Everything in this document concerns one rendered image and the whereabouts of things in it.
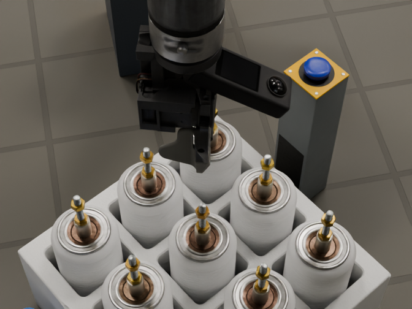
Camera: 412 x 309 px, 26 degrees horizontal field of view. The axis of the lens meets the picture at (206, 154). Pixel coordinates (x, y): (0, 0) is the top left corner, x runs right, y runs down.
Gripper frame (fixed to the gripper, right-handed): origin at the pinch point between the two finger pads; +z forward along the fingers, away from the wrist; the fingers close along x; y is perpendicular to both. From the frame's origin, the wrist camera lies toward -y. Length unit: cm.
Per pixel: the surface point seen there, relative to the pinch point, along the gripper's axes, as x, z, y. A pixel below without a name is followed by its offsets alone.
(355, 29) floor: -65, 46, -24
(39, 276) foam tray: 4.4, 28.4, 24.0
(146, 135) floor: -35, 46, 14
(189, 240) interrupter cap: 0.6, 21.1, 2.4
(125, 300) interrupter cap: 10.5, 21.0, 10.0
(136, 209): -4.0, 21.5, 10.5
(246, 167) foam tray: -18.2, 29.8, -4.7
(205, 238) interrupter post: 1.0, 19.3, 0.2
